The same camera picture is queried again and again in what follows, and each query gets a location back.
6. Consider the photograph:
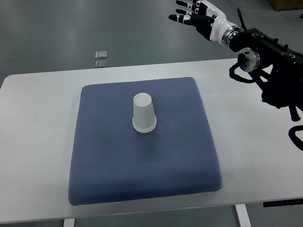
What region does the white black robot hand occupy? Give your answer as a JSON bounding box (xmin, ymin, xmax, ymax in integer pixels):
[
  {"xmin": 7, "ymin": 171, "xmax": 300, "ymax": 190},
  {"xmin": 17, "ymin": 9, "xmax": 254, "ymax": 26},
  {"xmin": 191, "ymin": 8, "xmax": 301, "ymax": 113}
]
[{"xmin": 169, "ymin": 0, "xmax": 238, "ymax": 45}]

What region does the white paper cup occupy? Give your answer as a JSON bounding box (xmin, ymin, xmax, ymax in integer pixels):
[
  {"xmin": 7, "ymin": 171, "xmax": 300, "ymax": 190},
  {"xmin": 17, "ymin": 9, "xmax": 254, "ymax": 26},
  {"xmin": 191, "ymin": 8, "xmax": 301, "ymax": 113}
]
[
  {"xmin": 132, "ymin": 118, "xmax": 157, "ymax": 133},
  {"xmin": 133, "ymin": 93, "xmax": 156, "ymax": 121}
]

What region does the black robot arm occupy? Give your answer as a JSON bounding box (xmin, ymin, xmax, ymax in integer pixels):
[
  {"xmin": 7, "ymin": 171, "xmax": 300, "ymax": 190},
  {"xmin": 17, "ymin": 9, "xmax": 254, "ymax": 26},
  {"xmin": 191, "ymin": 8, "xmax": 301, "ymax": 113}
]
[{"xmin": 169, "ymin": 0, "xmax": 303, "ymax": 122}]

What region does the cardboard box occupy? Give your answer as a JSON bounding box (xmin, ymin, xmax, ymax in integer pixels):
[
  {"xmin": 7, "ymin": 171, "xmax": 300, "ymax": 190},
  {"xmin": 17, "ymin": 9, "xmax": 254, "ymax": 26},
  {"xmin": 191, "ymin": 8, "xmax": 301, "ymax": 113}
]
[{"xmin": 268, "ymin": 0, "xmax": 303, "ymax": 11}]

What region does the upper metal floor plate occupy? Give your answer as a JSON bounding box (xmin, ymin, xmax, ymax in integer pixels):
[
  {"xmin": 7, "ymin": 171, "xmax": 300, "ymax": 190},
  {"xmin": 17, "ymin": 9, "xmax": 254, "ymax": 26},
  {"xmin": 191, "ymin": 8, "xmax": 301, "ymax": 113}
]
[{"xmin": 95, "ymin": 50, "xmax": 107, "ymax": 59}]

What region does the metal floor plate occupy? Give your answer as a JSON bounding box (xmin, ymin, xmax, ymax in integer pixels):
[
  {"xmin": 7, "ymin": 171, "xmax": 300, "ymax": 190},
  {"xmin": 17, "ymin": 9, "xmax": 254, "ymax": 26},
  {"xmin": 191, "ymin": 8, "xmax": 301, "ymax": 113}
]
[
  {"xmin": 95, "ymin": 50, "xmax": 107, "ymax": 59},
  {"xmin": 95, "ymin": 60, "xmax": 108, "ymax": 68}
]

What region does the lower metal floor plate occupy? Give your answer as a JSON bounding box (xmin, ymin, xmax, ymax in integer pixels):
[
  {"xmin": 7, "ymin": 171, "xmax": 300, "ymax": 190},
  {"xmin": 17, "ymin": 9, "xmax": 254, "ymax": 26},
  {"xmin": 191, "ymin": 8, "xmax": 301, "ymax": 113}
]
[{"xmin": 95, "ymin": 60, "xmax": 108, "ymax": 68}]

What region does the white paper cup on mat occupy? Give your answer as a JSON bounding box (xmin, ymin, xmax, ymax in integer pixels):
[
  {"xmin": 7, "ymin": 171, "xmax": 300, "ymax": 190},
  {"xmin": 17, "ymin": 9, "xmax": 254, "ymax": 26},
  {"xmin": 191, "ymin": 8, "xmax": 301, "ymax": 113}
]
[{"xmin": 132, "ymin": 118, "xmax": 157, "ymax": 133}]

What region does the blue textured cushion mat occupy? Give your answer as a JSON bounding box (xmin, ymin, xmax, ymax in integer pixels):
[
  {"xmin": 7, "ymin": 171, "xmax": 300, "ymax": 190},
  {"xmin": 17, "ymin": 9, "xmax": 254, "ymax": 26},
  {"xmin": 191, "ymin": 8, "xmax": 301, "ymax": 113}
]
[{"xmin": 68, "ymin": 77, "xmax": 222, "ymax": 206}]

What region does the white right table leg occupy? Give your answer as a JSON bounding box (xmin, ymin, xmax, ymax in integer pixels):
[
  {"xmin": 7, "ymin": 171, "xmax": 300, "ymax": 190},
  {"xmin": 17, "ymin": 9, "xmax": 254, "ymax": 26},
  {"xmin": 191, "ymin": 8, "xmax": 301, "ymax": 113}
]
[{"xmin": 235, "ymin": 204, "xmax": 251, "ymax": 227}]

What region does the white table leg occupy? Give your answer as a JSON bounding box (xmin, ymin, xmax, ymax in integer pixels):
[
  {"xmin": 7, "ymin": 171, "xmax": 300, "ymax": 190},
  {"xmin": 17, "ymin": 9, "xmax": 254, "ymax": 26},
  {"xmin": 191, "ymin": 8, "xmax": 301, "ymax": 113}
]
[
  {"xmin": 235, "ymin": 204, "xmax": 251, "ymax": 227},
  {"xmin": 63, "ymin": 218, "xmax": 76, "ymax": 227}
]

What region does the black table control panel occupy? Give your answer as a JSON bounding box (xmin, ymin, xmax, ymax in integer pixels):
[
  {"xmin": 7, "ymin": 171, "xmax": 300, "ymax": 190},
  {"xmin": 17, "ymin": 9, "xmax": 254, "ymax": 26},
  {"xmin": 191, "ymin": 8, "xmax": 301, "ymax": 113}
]
[{"xmin": 263, "ymin": 198, "xmax": 303, "ymax": 208}]

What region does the white left table leg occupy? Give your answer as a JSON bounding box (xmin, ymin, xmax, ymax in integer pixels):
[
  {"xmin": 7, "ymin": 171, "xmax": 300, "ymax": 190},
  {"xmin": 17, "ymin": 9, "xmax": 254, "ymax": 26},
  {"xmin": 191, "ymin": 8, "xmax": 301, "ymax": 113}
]
[{"xmin": 63, "ymin": 218, "xmax": 76, "ymax": 227}]

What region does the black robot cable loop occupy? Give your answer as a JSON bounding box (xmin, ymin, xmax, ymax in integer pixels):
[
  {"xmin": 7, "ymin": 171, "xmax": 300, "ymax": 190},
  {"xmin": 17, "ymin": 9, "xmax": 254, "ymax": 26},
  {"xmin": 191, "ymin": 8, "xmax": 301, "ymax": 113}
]
[{"xmin": 228, "ymin": 61, "xmax": 261, "ymax": 84}]

